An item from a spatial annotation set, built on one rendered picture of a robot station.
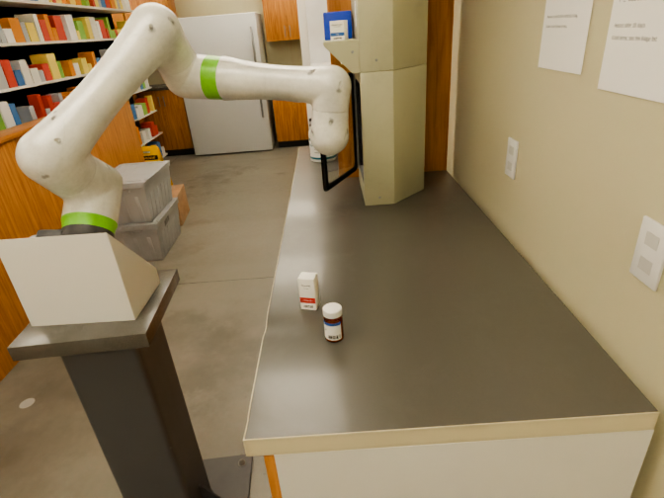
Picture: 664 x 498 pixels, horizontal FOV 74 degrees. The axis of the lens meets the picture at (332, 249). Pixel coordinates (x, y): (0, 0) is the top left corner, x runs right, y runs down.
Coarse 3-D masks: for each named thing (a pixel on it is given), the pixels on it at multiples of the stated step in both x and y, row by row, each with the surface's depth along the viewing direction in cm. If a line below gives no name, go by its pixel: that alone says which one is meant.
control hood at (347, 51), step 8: (352, 40) 143; (328, 48) 143; (336, 48) 143; (344, 48) 143; (352, 48) 143; (336, 56) 144; (344, 56) 144; (352, 56) 144; (344, 64) 145; (352, 64) 145; (352, 72) 146
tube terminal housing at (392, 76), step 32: (352, 0) 158; (384, 0) 137; (416, 0) 145; (384, 32) 141; (416, 32) 149; (384, 64) 145; (416, 64) 154; (384, 96) 150; (416, 96) 159; (384, 128) 154; (416, 128) 164; (384, 160) 159; (416, 160) 170; (384, 192) 165; (416, 192) 176
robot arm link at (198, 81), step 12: (204, 60) 120; (216, 60) 120; (192, 72) 120; (204, 72) 120; (168, 84) 123; (180, 84) 122; (192, 84) 121; (204, 84) 121; (180, 96) 127; (192, 96) 125; (204, 96) 124; (216, 96) 124
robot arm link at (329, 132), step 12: (312, 120) 121; (324, 120) 118; (336, 120) 118; (348, 120) 122; (312, 132) 122; (324, 132) 119; (336, 132) 119; (348, 132) 123; (312, 144) 124; (324, 144) 121; (336, 144) 121
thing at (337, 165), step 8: (352, 112) 179; (352, 120) 181; (352, 128) 182; (352, 136) 183; (352, 144) 184; (344, 152) 178; (352, 152) 185; (328, 160) 167; (336, 160) 173; (344, 160) 179; (352, 160) 186; (328, 168) 168; (336, 168) 174; (344, 168) 180; (328, 176) 169; (336, 176) 175
